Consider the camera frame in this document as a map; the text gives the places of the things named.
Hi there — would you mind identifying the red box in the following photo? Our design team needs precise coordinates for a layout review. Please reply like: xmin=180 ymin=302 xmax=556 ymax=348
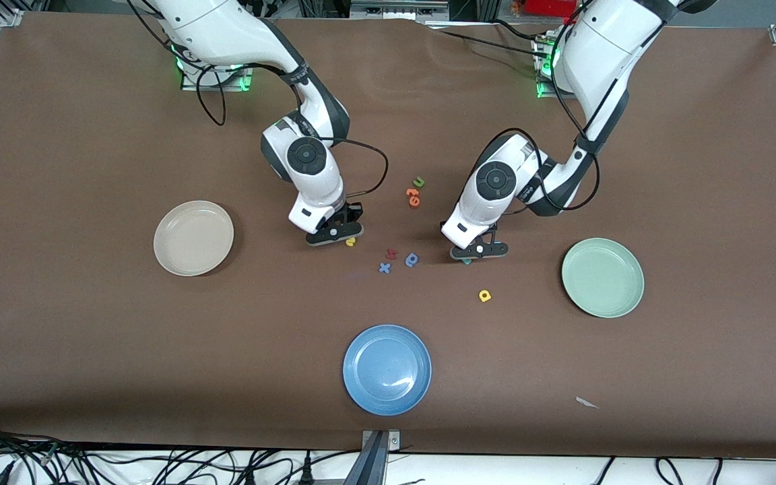
xmin=523 ymin=0 xmax=574 ymax=18

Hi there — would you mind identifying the brown table cover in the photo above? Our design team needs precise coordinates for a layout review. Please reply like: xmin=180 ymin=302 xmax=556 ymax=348
xmin=0 ymin=10 xmax=776 ymax=460

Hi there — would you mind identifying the grey metal equipment frame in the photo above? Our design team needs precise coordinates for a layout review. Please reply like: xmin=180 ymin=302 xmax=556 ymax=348
xmin=350 ymin=0 xmax=451 ymax=22

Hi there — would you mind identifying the beige round plate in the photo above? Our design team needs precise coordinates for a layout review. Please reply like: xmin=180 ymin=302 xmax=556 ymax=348
xmin=154 ymin=200 xmax=235 ymax=277

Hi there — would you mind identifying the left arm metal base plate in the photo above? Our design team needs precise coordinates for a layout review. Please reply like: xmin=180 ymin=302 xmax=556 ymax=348
xmin=531 ymin=37 xmax=558 ymax=99

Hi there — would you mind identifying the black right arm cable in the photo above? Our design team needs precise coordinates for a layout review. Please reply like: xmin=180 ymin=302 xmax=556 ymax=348
xmin=125 ymin=0 xmax=390 ymax=200

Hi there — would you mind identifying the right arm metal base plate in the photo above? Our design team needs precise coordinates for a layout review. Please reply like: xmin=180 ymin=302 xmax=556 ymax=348
xmin=181 ymin=47 xmax=255 ymax=92

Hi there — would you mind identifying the blue round plate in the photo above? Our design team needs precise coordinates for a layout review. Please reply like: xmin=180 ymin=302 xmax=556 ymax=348
xmin=343 ymin=324 xmax=432 ymax=416

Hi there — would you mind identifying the green round plate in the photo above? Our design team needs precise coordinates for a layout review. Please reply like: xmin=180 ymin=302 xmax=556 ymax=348
xmin=561 ymin=237 xmax=645 ymax=319

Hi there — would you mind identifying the black cable on table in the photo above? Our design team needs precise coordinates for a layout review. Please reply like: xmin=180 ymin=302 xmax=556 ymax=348
xmin=425 ymin=27 xmax=550 ymax=53

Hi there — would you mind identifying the metal table edge bracket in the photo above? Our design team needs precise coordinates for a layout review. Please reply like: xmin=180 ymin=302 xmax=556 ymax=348
xmin=344 ymin=430 xmax=402 ymax=485

